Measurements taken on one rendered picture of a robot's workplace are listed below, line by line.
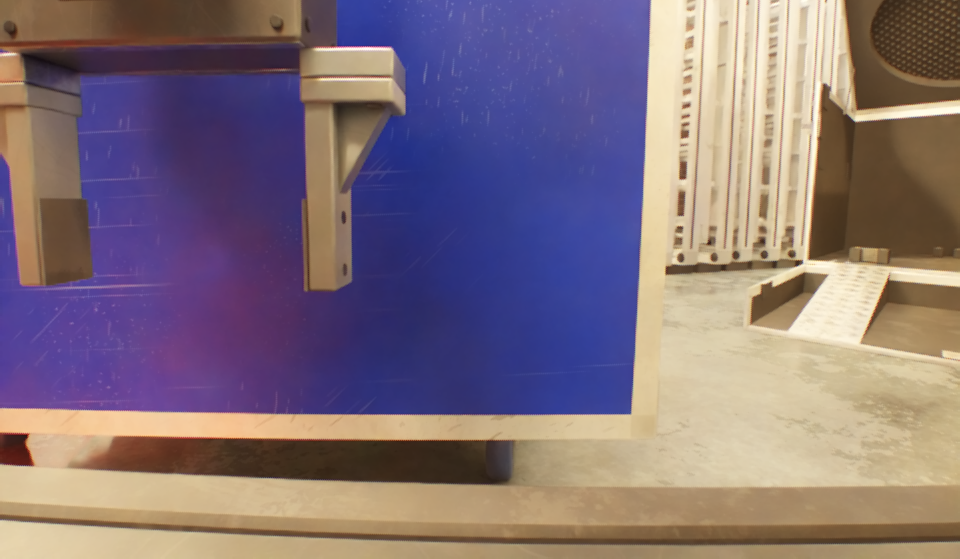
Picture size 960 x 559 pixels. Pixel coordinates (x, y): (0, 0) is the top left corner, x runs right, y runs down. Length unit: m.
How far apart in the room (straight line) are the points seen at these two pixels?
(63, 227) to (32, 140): 0.04
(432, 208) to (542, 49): 0.18
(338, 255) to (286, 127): 0.27
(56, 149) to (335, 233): 0.14
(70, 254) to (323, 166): 0.14
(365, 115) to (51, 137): 0.15
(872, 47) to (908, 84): 0.30
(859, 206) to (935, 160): 0.40
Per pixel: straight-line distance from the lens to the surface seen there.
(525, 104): 0.45
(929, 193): 3.44
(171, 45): 0.24
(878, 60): 3.33
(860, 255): 2.62
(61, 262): 0.29
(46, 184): 0.29
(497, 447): 0.67
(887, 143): 3.47
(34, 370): 0.63
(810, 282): 2.50
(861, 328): 1.83
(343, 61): 0.21
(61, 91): 0.30
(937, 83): 3.46
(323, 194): 0.21
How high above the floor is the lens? 0.39
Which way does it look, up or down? 6 degrees down
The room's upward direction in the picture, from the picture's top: 1 degrees clockwise
